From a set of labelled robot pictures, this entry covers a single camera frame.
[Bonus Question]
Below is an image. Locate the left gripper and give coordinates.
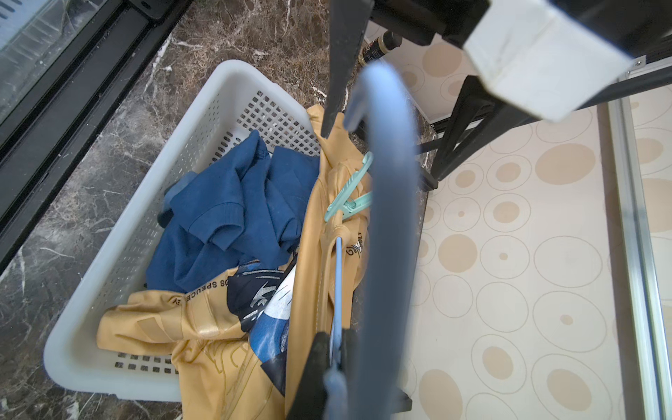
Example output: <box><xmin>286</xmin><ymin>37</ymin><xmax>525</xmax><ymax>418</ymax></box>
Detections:
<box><xmin>320</xmin><ymin>0</ymin><xmax>490</xmax><ymax>138</ymax></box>

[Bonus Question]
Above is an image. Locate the white plastic basket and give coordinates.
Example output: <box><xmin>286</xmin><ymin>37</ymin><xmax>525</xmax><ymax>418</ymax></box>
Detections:
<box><xmin>44</xmin><ymin>59</ymin><xmax>320</xmax><ymax>403</ymax></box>

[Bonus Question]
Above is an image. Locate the black clothes rack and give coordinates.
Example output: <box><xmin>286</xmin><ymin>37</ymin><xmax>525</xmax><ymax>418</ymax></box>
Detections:
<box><xmin>419</xmin><ymin>58</ymin><xmax>671</xmax><ymax>192</ymax></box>

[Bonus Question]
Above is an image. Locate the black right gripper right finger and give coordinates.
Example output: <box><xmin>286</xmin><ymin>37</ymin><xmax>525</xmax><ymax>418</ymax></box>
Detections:
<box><xmin>342</xmin><ymin>329</ymin><xmax>368</xmax><ymax>419</ymax></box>

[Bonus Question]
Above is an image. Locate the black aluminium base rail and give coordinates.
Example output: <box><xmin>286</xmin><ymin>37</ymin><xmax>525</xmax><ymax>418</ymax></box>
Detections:
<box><xmin>1</xmin><ymin>1</ymin><xmax>189</xmax><ymax>266</ymax></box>

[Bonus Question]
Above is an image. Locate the mustard yellow t-shirt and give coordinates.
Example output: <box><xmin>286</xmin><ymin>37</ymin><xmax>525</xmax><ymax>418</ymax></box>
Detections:
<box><xmin>96</xmin><ymin>118</ymin><xmax>370</xmax><ymax>419</ymax></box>

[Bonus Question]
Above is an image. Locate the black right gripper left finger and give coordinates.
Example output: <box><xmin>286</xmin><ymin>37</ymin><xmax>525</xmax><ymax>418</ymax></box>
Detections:
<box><xmin>287</xmin><ymin>332</ymin><xmax>330</xmax><ymax>420</ymax></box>

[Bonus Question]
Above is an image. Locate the light blue t-shirt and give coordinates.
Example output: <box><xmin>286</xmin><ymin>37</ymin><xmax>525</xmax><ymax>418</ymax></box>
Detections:
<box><xmin>157</xmin><ymin>171</ymin><xmax>198</xmax><ymax>229</ymax></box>

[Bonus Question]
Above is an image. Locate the pale blue wire hanger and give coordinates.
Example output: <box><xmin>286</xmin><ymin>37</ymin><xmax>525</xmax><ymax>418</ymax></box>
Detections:
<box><xmin>324</xmin><ymin>62</ymin><xmax>419</xmax><ymax>419</ymax></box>

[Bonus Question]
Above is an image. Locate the teal plastic clothespin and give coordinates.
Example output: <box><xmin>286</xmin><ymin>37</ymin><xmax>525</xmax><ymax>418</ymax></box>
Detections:
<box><xmin>324</xmin><ymin>152</ymin><xmax>374</xmax><ymax>222</ymax></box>

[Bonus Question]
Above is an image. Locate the navy blue t-shirt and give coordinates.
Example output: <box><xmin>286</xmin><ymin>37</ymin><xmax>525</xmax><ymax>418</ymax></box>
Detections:
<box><xmin>145</xmin><ymin>131</ymin><xmax>320</xmax><ymax>292</ymax></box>

